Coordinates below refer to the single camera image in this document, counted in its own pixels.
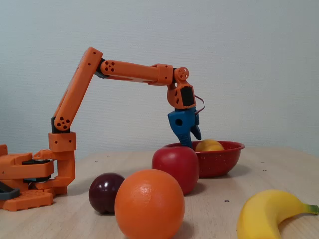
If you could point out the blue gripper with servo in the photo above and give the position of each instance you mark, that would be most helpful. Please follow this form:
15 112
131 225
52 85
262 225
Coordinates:
182 123

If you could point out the yellow orange toy peach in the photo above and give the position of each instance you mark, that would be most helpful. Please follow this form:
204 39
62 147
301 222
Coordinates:
209 146

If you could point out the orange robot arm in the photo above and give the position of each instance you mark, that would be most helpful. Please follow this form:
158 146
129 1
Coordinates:
134 72

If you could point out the orange robot base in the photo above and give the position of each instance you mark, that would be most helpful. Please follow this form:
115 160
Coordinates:
25 201

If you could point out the red speckled bowl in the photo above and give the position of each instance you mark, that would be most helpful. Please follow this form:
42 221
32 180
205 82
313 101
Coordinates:
219 161

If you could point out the red toy apple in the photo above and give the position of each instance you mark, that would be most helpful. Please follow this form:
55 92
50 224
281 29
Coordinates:
174 166

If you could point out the toy orange fruit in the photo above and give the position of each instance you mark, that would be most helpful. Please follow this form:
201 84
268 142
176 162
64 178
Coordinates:
149 204

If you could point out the dark purple toy plum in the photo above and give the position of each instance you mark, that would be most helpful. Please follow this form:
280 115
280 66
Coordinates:
103 191

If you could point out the yellow toy banana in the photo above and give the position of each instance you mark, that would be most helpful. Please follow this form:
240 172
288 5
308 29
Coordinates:
264 214

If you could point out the black table clamp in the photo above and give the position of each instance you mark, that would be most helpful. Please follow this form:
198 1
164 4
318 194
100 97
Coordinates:
10 193

